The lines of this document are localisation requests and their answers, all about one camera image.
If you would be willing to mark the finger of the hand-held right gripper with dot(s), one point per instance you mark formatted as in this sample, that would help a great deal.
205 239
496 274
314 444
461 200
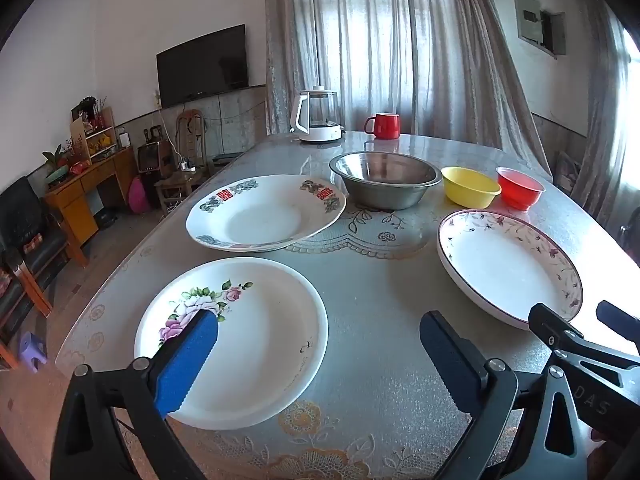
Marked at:
620 322
552 327

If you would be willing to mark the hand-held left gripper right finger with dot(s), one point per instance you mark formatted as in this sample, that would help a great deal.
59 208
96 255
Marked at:
450 355

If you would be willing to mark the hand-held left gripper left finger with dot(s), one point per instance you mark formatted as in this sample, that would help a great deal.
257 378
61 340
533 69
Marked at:
187 365

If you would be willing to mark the white plate with vine rim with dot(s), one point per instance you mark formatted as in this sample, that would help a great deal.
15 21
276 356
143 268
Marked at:
500 270

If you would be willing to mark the white rose print plate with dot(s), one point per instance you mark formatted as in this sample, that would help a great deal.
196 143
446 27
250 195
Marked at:
270 340

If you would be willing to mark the red plastic bowl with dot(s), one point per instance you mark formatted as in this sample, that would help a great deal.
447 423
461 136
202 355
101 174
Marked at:
520 195

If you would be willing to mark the yellow plastic bowl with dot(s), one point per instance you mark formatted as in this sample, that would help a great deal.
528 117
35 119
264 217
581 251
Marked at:
467 192

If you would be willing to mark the white plate with red characters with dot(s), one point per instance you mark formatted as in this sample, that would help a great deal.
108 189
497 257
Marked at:
260 220

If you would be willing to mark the stainless steel bowl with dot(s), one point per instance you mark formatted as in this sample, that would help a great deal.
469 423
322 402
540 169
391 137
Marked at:
385 192

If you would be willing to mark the purple plastic stool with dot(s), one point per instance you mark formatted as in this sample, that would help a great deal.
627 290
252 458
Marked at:
32 350

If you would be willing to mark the grey patterned sack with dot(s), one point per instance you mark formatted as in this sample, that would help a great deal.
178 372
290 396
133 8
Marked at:
566 170

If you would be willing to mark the pink bag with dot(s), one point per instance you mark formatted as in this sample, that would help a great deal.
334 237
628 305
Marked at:
136 197

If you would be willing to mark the wooden chair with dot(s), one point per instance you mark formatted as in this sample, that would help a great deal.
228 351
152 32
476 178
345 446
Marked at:
175 185

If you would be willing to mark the black leather armchair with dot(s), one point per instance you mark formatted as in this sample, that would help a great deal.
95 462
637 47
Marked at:
10 310
25 215

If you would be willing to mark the orange wooden desk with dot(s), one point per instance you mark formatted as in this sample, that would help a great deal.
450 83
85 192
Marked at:
75 205

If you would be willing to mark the white power strip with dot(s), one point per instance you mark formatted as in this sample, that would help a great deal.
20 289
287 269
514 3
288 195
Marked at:
187 165

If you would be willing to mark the small old television set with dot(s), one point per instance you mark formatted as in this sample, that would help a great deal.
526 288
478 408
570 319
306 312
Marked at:
152 157

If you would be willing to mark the grey side curtain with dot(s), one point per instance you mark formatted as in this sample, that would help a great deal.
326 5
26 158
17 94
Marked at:
605 110

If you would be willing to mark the green tray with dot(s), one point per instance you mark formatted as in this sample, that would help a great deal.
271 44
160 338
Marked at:
56 174

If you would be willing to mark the small white box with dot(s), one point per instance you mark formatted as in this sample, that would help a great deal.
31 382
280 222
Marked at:
123 138

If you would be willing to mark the red mug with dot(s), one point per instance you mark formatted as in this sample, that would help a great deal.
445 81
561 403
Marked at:
385 126

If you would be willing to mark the green potted plant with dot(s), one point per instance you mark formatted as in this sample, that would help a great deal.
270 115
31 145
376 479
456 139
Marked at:
52 157

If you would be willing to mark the small wooden shelf with items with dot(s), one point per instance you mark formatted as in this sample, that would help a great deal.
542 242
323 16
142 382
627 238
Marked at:
95 135

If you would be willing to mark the white glass electric kettle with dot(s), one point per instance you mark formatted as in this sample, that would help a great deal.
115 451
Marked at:
320 132

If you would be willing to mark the black flat television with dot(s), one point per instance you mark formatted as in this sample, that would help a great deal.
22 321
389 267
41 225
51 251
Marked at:
202 67

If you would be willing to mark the grey sheer curtain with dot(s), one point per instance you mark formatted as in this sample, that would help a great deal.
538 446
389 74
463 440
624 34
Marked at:
400 35

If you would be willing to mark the grey wall electrical panel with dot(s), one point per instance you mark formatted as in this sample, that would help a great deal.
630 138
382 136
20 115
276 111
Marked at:
530 20

